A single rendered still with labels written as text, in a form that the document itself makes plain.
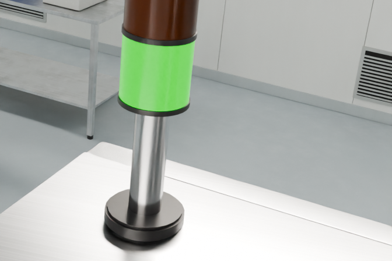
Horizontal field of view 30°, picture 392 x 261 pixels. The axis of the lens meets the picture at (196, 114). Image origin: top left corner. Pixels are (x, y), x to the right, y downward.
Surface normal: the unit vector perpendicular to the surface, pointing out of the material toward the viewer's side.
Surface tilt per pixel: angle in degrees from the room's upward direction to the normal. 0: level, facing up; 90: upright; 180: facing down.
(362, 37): 90
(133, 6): 90
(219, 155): 0
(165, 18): 90
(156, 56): 90
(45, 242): 0
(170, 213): 0
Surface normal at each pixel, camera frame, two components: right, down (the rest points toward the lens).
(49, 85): 0.10, -0.91
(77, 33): -0.40, 0.34
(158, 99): 0.14, 0.42
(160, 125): 0.48, 0.41
